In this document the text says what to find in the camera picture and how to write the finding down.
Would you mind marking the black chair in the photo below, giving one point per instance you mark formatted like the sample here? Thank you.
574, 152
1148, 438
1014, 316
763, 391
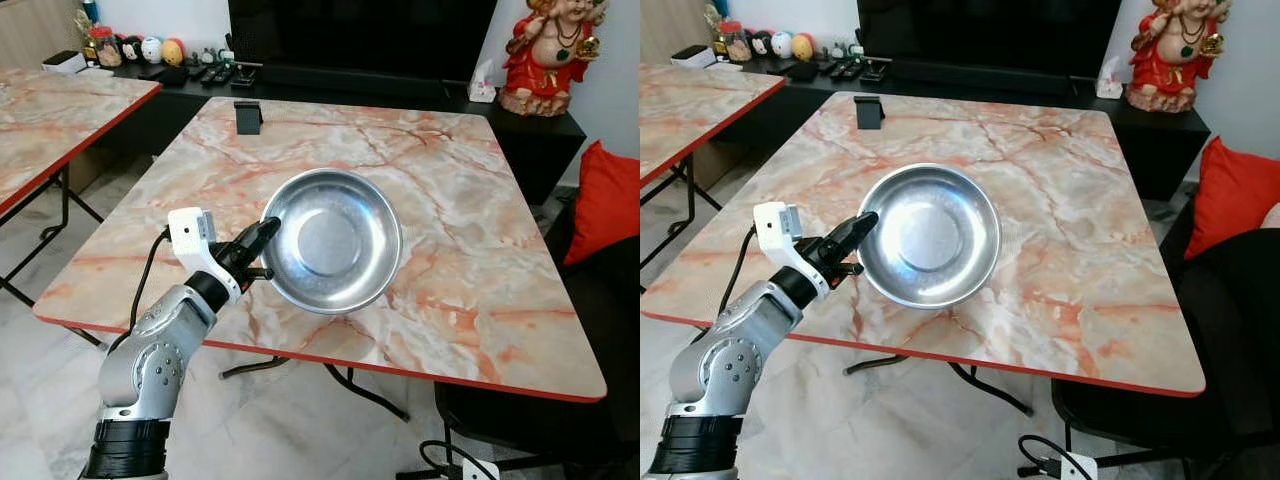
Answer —
590, 340
1230, 330

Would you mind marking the small black white figurine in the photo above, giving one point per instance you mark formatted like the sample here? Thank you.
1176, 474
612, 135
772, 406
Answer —
760, 45
129, 50

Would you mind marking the yellow egg figurine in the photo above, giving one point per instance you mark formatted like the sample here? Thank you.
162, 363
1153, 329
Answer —
803, 48
174, 53

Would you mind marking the red laughing Buddha statue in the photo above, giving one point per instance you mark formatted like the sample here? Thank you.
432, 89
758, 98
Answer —
550, 70
1175, 65

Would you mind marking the golden trophy figure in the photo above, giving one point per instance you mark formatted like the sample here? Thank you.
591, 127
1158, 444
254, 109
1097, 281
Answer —
714, 20
83, 25

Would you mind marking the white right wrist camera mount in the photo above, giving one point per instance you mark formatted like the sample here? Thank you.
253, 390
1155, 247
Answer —
1078, 468
478, 470

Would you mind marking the black phone stand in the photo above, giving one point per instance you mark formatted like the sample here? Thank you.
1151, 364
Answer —
870, 112
248, 117

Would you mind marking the white tissue box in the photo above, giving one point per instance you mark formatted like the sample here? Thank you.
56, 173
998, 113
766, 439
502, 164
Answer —
1108, 80
482, 85

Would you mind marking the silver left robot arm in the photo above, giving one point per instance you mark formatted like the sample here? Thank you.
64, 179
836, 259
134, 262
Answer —
150, 360
725, 365

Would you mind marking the red lid glass jar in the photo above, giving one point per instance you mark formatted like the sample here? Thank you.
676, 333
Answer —
101, 48
736, 44

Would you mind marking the red cushion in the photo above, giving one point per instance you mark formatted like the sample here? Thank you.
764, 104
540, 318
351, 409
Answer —
1235, 195
605, 205

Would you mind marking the black television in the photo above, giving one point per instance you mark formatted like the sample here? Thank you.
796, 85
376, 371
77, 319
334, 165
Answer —
360, 40
990, 35

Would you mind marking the wide shallow steel plate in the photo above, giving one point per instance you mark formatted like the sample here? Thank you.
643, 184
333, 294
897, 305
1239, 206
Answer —
335, 240
930, 235

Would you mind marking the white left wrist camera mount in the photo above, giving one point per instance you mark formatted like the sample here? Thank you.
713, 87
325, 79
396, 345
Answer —
190, 240
775, 232

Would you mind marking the white egg figurine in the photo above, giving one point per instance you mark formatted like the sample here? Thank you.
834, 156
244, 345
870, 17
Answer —
781, 45
151, 50

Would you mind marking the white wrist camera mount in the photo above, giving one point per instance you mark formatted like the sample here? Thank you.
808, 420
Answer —
478, 470
775, 232
1078, 468
190, 240

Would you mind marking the small white box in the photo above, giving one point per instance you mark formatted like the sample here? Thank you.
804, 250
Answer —
65, 62
693, 57

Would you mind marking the black metal table leg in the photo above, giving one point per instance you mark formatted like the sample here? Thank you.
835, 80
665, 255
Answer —
990, 388
255, 366
65, 195
880, 363
365, 392
690, 185

